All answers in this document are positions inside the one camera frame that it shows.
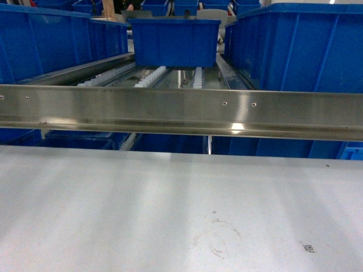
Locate blue bin centre shelf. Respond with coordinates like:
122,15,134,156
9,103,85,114
130,19,221,67

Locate white roller track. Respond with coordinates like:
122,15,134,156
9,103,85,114
134,66,167,88

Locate large blue bin right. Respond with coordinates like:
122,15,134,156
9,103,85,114
224,3,362,94

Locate large blue bin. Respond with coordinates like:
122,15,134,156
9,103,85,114
1,4,128,84
224,3,362,94

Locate small printed code sticker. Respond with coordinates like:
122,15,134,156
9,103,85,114
300,241,316,253

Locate large blue bin left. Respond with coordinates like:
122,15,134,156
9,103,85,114
1,4,128,84

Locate stainless steel shelf rail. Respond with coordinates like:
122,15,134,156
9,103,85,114
1,85,362,141

